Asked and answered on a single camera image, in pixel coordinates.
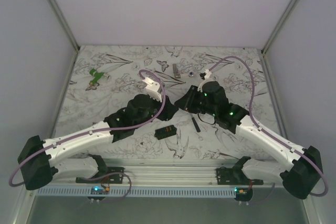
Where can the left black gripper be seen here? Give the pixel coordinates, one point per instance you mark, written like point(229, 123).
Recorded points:
point(168, 110)

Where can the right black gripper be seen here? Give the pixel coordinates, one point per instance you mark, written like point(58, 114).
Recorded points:
point(186, 102)

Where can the black fuse box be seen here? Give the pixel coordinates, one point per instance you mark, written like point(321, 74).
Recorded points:
point(165, 132)

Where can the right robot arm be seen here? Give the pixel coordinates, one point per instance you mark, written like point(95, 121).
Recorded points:
point(297, 168)

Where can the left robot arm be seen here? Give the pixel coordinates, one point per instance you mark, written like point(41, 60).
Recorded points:
point(42, 161)

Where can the floral patterned table mat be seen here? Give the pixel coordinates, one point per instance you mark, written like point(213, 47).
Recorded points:
point(238, 70)

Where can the green plastic connector part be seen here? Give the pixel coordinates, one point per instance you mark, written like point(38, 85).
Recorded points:
point(96, 76)

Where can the left small circuit board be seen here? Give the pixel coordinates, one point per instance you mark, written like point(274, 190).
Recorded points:
point(98, 193)

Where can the small circuit board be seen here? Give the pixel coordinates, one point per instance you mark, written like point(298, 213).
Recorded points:
point(98, 193)
point(243, 194)

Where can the right small circuit board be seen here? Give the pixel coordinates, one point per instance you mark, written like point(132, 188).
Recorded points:
point(243, 194)

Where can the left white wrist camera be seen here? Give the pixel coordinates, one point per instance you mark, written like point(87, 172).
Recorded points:
point(153, 89)

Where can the black handled hammer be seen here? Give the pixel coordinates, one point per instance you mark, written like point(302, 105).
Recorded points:
point(195, 124)

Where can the grey metal bracket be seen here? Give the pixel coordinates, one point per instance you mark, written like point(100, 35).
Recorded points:
point(176, 72)

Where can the aluminium front rail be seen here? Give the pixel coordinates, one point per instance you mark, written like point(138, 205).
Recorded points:
point(168, 174)

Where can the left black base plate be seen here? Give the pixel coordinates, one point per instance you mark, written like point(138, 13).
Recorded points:
point(113, 175)

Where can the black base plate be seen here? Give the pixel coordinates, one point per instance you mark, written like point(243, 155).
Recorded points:
point(231, 176)
point(113, 175)

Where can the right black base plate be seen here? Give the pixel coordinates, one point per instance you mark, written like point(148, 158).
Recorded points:
point(231, 176)

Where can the white slotted cable duct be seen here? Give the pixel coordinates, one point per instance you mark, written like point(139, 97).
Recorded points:
point(137, 191)

